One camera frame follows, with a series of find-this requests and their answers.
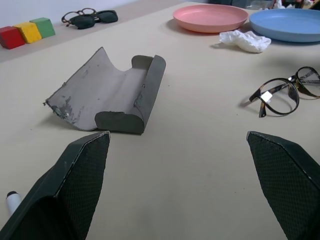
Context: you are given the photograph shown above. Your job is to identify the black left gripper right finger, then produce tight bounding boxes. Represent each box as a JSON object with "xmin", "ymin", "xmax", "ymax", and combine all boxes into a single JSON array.
[{"xmin": 245, "ymin": 130, "xmax": 320, "ymax": 240}]

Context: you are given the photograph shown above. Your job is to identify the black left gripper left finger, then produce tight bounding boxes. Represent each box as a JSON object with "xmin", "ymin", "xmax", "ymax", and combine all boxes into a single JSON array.
[{"xmin": 0, "ymin": 130, "xmax": 111, "ymax": 240}]

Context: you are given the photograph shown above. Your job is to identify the white marker with black cap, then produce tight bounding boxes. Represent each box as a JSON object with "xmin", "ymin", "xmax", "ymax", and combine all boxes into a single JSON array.
[{"xmin": 5, "ymin": 191, "xmax": 22, "ymax": 217}]

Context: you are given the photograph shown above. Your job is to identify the tortoiseshell glasses with white tag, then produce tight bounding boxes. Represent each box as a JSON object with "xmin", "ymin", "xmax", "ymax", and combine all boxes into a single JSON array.
[{"xmin": 248, "ymin": 66, "xmax": 320, "ymax": 119}]

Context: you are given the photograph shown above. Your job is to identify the grey foam block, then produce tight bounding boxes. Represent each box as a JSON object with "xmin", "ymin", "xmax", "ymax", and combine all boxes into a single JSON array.
[{"xmin": 42, "ymin": 46, "xmax": 167, "ymax": 136}]

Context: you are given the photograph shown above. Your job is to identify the white tissue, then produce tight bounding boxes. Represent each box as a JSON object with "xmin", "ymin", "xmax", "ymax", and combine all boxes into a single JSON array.
[{"xmin": 219, "ymin": 30, "xmax": 272, "ymax": 54}]

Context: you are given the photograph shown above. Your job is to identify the blue plastic plate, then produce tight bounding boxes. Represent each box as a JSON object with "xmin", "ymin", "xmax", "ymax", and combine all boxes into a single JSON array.
[{"xmin": 249, "ymin": 9, "xmax": 320, "ymax": 43}]

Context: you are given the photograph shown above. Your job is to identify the pink plastic plate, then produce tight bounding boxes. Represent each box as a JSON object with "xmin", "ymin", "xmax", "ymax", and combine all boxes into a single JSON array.
[{"xmin": 172, "ymin": 4, "xmax": 250, "ymax": 34}]

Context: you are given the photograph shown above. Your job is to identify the yellow wooden block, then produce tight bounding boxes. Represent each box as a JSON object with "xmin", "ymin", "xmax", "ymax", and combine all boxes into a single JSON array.
[{"xmin": 13, "ymin": 21, "xmax": 43, "ymax": 45}]

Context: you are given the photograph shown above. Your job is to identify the green wooden block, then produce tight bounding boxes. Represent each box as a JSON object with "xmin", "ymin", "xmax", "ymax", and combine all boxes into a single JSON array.
[{"xmin": 29, "ymin": 17, "xmax": 56, "ymax": 39}]

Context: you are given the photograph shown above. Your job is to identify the red wooden block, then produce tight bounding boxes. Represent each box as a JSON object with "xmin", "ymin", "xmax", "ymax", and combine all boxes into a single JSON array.
[{"xmin": 0, "ymin": 26, "xmax": 26, "ymax": 50}]

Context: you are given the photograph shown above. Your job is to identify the black sunglasses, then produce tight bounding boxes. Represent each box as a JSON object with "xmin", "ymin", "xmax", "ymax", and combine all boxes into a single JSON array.
[{"xmin": 68, "ymin": 9, "xmax": 119, "ymax": 30}]

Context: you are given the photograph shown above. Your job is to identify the tortoiseshell round glasses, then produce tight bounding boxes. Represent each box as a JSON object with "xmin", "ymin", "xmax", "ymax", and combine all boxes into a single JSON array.
[{"xmin": 61, "ymin": 7, "xmax": 97, "ymax": 28}]

